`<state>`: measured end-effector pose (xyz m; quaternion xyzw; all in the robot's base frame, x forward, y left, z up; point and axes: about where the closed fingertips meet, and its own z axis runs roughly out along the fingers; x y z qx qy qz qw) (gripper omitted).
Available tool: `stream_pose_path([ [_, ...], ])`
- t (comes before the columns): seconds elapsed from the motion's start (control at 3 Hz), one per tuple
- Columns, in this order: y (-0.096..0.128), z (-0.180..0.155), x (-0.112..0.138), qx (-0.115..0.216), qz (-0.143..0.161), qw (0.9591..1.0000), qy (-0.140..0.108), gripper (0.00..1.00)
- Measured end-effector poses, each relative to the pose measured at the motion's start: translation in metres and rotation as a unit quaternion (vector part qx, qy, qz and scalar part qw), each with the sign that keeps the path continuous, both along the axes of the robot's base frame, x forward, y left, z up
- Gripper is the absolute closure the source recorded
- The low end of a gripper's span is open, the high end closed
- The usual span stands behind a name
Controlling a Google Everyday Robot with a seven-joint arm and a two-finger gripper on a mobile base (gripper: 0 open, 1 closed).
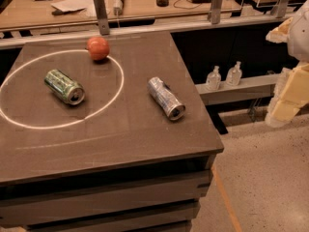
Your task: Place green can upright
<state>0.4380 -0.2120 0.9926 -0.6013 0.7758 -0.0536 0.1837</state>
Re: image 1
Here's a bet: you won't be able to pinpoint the red apple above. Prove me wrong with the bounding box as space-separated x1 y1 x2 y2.
87 37 110 61

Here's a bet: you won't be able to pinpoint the white paper sheets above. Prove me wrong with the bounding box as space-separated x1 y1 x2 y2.
51 0 96 17

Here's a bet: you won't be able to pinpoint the dark wooden table cabinet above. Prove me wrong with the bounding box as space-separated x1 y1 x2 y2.
0 33 223 232

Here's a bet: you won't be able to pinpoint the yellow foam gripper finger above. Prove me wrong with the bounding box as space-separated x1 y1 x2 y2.
265 62 309 128
266 17 293 44

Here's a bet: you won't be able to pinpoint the green soda can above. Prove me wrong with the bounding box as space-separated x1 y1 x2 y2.
44 70 85 105

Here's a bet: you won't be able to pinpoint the clear sanitizer bottle right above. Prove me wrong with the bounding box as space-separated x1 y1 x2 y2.
226 61 242 86

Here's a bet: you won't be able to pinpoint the wooden workbench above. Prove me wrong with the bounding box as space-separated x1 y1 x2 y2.
0 0 243 33

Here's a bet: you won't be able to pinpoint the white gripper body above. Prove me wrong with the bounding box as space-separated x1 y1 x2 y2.
287 0 309 62

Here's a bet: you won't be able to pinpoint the white cylindrical tool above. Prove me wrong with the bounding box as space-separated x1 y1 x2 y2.
113 0 125 15

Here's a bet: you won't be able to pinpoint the clear sanitizer bottle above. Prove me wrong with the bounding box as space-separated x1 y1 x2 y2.
206 66 221 91
226 61 242 86

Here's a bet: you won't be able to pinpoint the metal bracket post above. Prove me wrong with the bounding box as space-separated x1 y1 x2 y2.
93 0 110 35

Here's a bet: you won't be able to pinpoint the clear sanitizer bottle left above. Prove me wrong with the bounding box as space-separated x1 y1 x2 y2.
206 66 221 91

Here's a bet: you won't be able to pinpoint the silver blue can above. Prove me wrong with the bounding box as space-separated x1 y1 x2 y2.
147 76 185 121

